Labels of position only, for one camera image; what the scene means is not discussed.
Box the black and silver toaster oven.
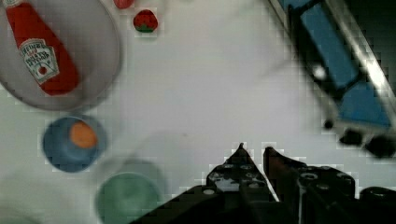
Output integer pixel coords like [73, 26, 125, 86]
[267, 0, 395, 159]

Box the red ketchup bottle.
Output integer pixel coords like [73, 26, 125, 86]
[1, 0, 79, 96]

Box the green mug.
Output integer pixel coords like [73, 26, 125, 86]
[94, 159, 166, 224]

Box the red toy strawberry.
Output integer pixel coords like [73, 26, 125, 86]
[133, 9, 158, 33]

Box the grey round plate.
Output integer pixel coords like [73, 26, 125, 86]
[0, 0, 120, 111]

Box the blue bowl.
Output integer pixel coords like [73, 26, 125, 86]
[42, 115, 107, 173]

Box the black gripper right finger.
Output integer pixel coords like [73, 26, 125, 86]
[263, 147, 355, 212]

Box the pink toy strawberry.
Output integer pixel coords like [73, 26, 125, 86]
[113, 0, 134, 9]

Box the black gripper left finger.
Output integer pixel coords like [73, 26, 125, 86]
[206, 143, 276, 202]

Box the orange toy fruit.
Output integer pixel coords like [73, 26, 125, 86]
[69, 121, 97, 148]

